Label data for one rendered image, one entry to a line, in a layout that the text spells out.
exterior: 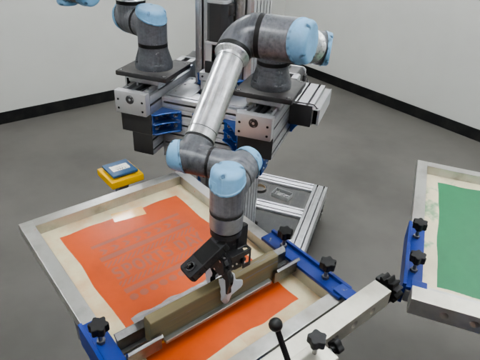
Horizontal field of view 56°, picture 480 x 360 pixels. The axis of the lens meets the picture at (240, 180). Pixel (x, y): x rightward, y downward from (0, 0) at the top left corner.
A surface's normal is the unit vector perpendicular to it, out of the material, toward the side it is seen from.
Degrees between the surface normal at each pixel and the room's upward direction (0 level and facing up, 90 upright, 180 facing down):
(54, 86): 90
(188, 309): 90
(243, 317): 0
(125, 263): 0
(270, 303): 0
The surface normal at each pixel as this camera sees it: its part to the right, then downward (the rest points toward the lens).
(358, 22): -0.78, 0.30
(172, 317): 0.63, 0.43
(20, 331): 0.04, -0.85
